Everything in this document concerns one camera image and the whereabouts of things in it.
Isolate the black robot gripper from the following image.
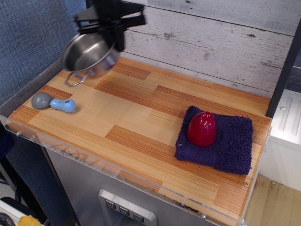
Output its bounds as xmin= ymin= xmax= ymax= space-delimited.
xmin=73 ymin=0 xmax=146 ymax=52

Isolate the stainless steel pot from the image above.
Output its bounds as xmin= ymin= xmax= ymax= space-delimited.
xmin=61 ymin=33 xmax=120 ymax=87

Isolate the purple blue cloth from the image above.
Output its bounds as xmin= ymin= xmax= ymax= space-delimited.
xmin=175 ymin=105 xmax=253 ymax=175

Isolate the blue and grey toy spoon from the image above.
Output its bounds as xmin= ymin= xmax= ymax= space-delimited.
xmin=31 ymin=92 xmax=77 ymax=113

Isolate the red egg-shaped toy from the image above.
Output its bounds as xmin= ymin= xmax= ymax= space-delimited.
xmin=187 ymin=112 xmax=217 ymax=147

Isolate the clear acrylic table guard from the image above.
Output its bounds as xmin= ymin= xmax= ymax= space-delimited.
xmin=1 ymin=111 xmax=271 ymax=226

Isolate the stainless steel cabinet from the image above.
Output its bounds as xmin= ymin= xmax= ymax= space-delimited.
xmin=45 ymin=148 xmax=211 ymax=226

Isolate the grey button control panel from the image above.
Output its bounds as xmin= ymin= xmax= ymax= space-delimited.
xmin=98 ymin=189 xmax=157 ymax=226

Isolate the yellow and black object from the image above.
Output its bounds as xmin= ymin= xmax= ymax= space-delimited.
xmin=0 ymin=211 xmax=43 ymax=226

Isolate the white side unit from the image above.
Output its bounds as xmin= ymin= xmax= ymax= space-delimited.
xmin=259 ymin=89 xmax=301 ymax=191

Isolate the black left vertical post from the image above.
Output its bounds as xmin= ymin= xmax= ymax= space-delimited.
xmin=86 ymin=0 xmax=96 ymax=9

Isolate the black vertical post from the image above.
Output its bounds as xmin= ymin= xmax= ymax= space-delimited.
xmin=265 ymin=28 xmax=301 ymax=118
xmin=86 ymin=0 xmax=96 ymax=9

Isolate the black right vertical post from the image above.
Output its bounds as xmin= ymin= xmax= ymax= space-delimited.
xmin=265 ymin=28 xmax=301 ymax=118

